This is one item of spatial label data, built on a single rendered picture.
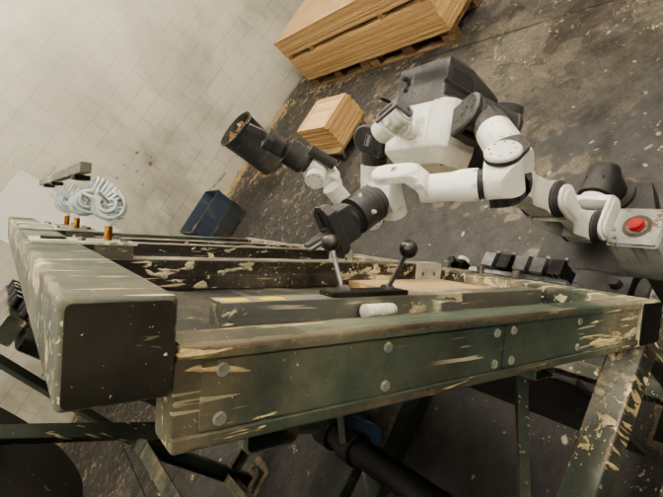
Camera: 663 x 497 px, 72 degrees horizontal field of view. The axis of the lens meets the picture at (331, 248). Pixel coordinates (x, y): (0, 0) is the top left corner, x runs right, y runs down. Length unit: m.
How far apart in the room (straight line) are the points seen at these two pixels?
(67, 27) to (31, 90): 0.83
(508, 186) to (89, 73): 5.69
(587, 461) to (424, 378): 0.72
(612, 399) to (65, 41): 6.05
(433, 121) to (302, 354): 0.96
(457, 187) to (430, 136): 0.36
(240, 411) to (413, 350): 0.26
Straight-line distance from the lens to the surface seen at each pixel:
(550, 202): 1.92
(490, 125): 1.18
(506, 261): 1.71
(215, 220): 5.45
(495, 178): 1.02
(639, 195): 2.48
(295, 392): 0.56
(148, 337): 0.46
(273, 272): 1.21
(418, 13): 4.78
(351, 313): 0.90
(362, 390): 0.62
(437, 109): 1.38
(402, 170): 1.05
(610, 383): 1.38
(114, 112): 6.28
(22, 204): 4.72
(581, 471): 1.35
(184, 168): 6.42
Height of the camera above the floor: 2.04
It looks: 32 degrees down
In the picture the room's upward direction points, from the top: 51 degrees counter-clockwise
